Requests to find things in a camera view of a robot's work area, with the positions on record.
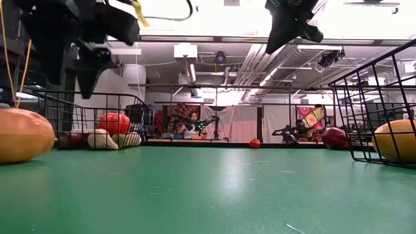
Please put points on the thin yellow rod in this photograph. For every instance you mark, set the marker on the thin yellow rod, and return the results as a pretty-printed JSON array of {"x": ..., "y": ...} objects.
[
  {"x": 10, "y": 81},
  {"x": 22, "y": 81}
]

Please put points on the yellow tape tag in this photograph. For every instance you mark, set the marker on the yellow tape tag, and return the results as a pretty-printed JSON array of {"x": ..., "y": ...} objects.
[{"x": 140, "y": 14}]

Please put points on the dark red round fruit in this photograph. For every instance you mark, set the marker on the dark red round fruit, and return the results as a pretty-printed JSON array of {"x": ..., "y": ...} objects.
[{"x": 334, "y": 138}]

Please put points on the red bell pepper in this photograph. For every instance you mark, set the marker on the red bell pepper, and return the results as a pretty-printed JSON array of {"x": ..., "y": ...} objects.
[{"x": 113, "y": 123}]

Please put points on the blue-lit ceiling device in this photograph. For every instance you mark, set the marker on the blue-lit ceiling device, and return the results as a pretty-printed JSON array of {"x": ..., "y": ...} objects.
[{"x": 220, "y": 57}]

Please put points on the black metal table frame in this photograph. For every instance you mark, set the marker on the black metal table frame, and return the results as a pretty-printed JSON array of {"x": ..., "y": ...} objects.
[{"x": 227, "y": 144}]

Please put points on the yellow-orange mango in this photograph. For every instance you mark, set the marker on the yellow-orange mango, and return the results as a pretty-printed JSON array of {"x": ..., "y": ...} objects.
[{"x": 391, "y": 141}]

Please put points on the long ceiling light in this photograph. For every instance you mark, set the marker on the long ceiling light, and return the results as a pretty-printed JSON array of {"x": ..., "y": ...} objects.
[{"x": 177, "y": 38}]

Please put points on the silver ceiling duct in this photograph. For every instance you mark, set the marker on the silver ceiling duct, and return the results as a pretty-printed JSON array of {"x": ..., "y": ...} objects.
[{"x": 253, "y": 65}]

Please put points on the red tomato green stem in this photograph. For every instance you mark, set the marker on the red tomato green stem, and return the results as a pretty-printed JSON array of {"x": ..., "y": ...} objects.
[{"x": 254, "y": 143}]

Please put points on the orange pumpkin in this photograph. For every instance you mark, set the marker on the orange pumpkin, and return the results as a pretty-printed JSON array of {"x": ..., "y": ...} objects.
[{"x": 22, "y": 136}]

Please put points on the grey ceiling vent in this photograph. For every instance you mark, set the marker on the grey ceiling vent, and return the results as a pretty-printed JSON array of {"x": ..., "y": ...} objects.
[{"x": 231, "y": 2}]

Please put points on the white round column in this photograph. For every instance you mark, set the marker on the white round column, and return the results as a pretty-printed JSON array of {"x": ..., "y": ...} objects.
[{"x": 134, "y": 81}]

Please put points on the white ceiling box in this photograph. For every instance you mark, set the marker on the white ceiling box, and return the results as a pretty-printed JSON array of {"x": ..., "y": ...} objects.
[{"x": 185, "y": 51}]

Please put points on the mandala wall tapestry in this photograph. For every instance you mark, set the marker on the mandala wall tapestry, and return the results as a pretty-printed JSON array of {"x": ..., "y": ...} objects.
[{"x": 180, "y": 112}]

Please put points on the colourful patchwork quilt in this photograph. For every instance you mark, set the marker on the colourful patchwork quilt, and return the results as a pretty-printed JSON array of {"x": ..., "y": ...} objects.
[{"x": 310, "y": 117}]

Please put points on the black ceiling camera cluster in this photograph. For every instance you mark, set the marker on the black ceiling camera cluster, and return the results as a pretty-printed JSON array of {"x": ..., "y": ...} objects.
[{"x": 331, "y": 58}]

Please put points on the white curtain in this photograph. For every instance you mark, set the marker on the white curtain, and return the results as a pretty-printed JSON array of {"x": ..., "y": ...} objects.
[
  {"x": 242, "y": 125},
  {"x": 278, "y": 120}
]

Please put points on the black metal rack frame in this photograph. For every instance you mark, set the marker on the black metal rack frame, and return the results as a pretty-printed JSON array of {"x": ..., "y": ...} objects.
[{"x": 227, "y": 86}]

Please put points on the green table mat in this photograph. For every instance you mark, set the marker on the green table mat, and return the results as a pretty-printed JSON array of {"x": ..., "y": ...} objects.
[{"x": 195, "y": 195}]

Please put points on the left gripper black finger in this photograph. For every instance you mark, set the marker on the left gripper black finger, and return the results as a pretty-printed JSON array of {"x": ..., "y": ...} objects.
[
  {"x": 52, "y": 48},
  {"x": 92, "y": 65}
]

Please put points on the white garlic bulb with stem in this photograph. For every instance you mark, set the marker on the white garlic bulb with stem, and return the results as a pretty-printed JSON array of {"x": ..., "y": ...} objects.
[{"x": 100, "y": 140}]

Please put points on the small white garlic bulb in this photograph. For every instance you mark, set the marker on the small white garlic bulb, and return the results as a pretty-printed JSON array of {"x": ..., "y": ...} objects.
[{"x": 134, "y": 139}]

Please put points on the background black robot arm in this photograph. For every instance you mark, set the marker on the background black robot arm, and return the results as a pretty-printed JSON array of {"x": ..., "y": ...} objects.
[{"x": 282, "y": 131}]

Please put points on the person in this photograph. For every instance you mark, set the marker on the person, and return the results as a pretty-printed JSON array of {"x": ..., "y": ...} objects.
[{"x": 194, "y": 128}]

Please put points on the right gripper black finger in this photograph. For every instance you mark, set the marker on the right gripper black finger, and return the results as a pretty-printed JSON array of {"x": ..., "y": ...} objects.
[
  {"x": 281, "y": 32},
  {"x": 312, "y": 33}
]

